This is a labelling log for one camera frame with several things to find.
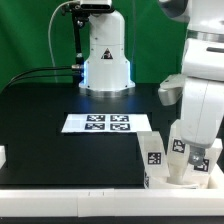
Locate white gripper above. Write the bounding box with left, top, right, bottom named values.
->
left=181, top=77, right=224, bottom=166

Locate white round stool seat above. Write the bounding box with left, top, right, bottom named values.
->
left=144, top=167, right=210, bottom=189

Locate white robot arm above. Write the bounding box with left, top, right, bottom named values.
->
left=79, top=0, right=224, bottom=166

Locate white L-shaped fence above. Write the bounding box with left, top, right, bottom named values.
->
left=0, top=167, right=224, bottom=217

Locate white marker sheet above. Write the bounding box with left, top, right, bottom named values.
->
left=61, top=114, right=151, bottom=133

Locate black cable upper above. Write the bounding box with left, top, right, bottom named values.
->
left=6, top=65, right=84, bottom=88

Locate black cable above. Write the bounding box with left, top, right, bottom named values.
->
left=6, top=65, right=84, bottom=88
left=0, top=73, right=83, bottom=96

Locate black cable lower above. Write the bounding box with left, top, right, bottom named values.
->
left=0, top=73, right=83, bottom=96

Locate black camera stand pole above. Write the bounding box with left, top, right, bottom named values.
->
left=62, top=2, right=89, bottom=65

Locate black camera on stand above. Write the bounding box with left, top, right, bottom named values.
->
left=80, top=0, right=112, bottom=13

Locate white cable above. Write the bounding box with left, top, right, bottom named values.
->
left=47, top=0, right=81, bottom=84

